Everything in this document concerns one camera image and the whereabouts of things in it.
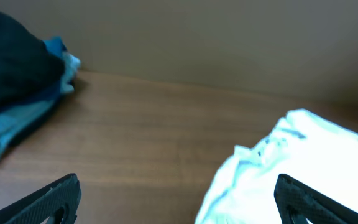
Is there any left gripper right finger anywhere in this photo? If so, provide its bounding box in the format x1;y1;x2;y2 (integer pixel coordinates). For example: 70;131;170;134
274;174;358;224

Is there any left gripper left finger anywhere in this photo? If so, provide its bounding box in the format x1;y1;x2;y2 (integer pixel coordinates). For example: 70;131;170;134
0;173;81;224

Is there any white polo shirt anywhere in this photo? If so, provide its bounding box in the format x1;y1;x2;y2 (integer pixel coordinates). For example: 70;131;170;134
195;109;358;224

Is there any grey folded shirt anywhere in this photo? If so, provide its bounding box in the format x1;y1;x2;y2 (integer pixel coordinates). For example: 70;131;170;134
0;52;81;159

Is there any blue folded shirt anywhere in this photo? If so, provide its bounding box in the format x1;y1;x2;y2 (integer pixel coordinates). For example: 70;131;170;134
0;36;70;124

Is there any black folded shirt with logo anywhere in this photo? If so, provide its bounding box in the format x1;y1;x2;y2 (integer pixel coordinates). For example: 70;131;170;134
0;12;65;108

